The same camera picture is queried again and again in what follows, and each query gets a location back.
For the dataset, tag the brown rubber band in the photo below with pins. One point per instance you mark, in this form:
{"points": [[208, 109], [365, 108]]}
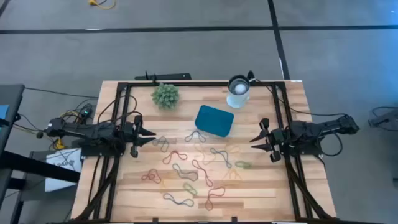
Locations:
{"points": [[163, 143]]}

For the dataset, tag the white paper sheet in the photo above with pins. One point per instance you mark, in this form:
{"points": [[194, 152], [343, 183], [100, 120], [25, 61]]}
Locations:
{"points": [[62, 161]]}

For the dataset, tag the green succulent plant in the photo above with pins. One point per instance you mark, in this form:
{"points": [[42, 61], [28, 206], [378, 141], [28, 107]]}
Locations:
{"points": [[165, 96]]}

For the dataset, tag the yellow plug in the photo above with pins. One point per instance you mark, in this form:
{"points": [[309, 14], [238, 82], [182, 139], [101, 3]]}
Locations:
{"points": [[59, 145]]}

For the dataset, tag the gray rubber band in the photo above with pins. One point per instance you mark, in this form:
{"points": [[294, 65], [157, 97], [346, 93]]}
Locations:
{"points": [[178, 170]]}

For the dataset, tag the dark red rubber band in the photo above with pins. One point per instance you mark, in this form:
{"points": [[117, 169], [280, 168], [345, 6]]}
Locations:
{"points": [[152, 177]]}

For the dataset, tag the black side desk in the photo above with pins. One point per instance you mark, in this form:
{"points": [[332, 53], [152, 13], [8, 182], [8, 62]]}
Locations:
{"points": [[12, 96]]}

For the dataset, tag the white cup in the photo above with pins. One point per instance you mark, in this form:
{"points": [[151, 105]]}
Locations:
{"points": [[237, 101]]}

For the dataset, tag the blue item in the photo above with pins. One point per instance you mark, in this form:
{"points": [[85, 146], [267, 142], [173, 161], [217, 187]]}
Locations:
{"points": [[3, 112]]}

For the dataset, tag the teal rubber band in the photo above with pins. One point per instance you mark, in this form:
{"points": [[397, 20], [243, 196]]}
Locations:
{"points": [[222, 153]]}

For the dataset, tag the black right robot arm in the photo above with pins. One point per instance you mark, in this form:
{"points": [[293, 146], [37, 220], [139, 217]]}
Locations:
{"points": [[311, 129]]}

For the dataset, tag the white ball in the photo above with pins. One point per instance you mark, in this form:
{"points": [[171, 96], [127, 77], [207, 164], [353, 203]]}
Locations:
{"points": [[240, 89]]}

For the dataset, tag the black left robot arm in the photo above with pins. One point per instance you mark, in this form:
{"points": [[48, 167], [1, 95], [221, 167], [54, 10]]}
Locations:
{"points": [[102, 130]]}

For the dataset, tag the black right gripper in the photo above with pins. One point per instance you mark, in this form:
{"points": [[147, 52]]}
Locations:
{"points": [[276, 137]]}

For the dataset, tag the black mounting bar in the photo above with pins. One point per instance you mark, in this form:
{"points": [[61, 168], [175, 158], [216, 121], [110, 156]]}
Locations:
{"points": [[168, 76]]}

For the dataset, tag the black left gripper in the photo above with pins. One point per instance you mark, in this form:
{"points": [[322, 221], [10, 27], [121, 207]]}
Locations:
{"points": [[132, 135]]}

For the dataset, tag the teal plastic bin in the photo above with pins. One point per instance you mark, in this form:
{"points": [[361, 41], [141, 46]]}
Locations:
{"points": [[214, 121]]}

